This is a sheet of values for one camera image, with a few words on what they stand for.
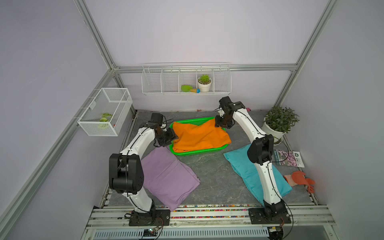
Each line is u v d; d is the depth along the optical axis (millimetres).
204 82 909
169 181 847
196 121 1026
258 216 739
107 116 789
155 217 723
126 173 464
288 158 936
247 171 865
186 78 985
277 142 1015
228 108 729
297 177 834
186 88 993
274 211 642
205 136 961
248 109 1240
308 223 738
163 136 759
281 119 873
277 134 938
